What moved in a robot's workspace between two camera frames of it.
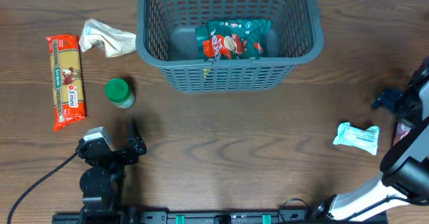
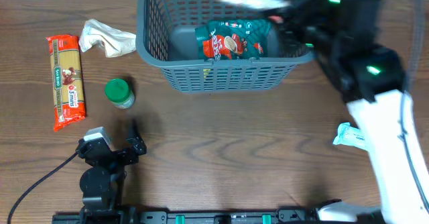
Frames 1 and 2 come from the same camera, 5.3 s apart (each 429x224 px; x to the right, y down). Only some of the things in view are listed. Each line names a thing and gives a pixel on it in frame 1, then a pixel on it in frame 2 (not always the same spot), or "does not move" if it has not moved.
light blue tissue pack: (366, 139) does not move
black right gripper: (387, 98) to (294, 8)
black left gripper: (118, 154) does not move
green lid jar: (119, 92) does not move
